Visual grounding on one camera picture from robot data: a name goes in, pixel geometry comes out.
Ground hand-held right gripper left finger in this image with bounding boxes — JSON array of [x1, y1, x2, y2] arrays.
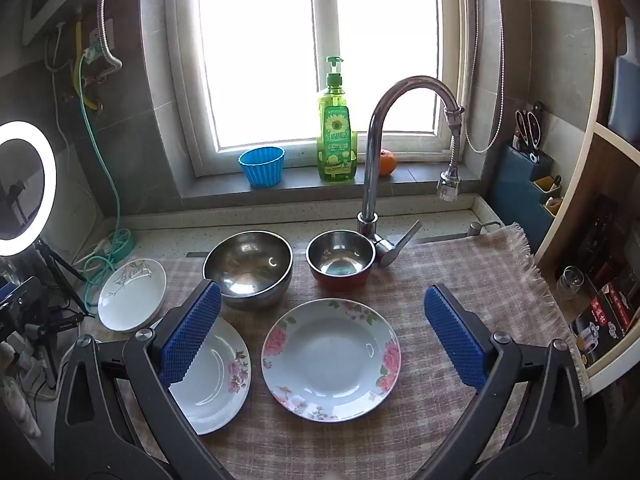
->
[[54, 280, 236, 480]]

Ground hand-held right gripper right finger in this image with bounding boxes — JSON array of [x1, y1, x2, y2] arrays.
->
[[415, 284, 588, 480]]

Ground white plate pink blossom sprig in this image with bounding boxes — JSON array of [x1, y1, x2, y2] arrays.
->
[[150, 315, 252, 436]]

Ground white plate grey leaf print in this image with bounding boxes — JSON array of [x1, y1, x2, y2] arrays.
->
[[97, 258, 167, 333]]

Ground large steel bowl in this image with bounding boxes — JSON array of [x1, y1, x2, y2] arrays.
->
[[202, 230, 293, 311]]

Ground rose rimmed floral plate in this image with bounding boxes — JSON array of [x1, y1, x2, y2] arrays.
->
[[261, 298, 402, 422]]

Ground pink checked cloth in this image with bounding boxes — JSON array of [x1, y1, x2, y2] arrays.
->
[[82, 222, 593, 480]]

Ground clear drinking glass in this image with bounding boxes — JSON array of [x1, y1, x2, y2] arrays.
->
[[556, 266, 586, 301]]

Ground small steel bowl red outside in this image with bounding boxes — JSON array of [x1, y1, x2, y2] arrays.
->
[[306, 230, 377, 291]]

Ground dark blue knife block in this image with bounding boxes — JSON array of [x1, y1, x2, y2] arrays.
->
[[492, 142, 563, 253]]

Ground red printed box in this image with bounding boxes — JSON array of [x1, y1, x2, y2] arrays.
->
[[570, 282, 633, 366]]

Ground black tripod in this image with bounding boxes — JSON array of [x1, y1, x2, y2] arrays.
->
[[20, 240, 96, 386]]

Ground blue fluted silicone cup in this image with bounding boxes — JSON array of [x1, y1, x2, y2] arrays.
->
[[238, 146, 286, 188]]

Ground chrome kitchen faucet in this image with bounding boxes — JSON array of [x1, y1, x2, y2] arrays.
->
[[356, 76, 466, 267]]

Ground green dish soap bottle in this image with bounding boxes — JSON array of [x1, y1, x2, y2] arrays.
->
[[317, 56, 358, 183]]

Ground blue cutting board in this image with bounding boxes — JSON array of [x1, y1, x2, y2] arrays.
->
[[607, 55, 640, 133]]

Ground white framed window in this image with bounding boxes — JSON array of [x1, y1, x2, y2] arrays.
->
[[165, 0, 476, 176]]

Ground green cable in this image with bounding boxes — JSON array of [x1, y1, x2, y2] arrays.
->
[[75, 55, 136, 311]]

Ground wooden shelf white frame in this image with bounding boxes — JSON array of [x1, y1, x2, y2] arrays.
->
[[532, 0, 640, 396]]

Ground white ring light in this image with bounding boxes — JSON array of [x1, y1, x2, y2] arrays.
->
[[0, 121, 57, 258]]

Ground black handled scissors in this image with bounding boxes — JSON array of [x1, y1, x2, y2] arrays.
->
[[515, 101, 546, 163]]

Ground bead chain cord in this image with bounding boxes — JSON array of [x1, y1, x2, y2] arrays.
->
[[462, 0, 506, 153]]

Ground yellow hose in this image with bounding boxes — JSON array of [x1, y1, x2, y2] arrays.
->
[[74, 20, 98, 111]]

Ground metal flexible hose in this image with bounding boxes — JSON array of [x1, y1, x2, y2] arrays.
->
[[95, 0, 123, 81]]

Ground white wall appliance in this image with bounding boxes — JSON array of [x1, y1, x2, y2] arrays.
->
[[20, 0, 101, 46]]

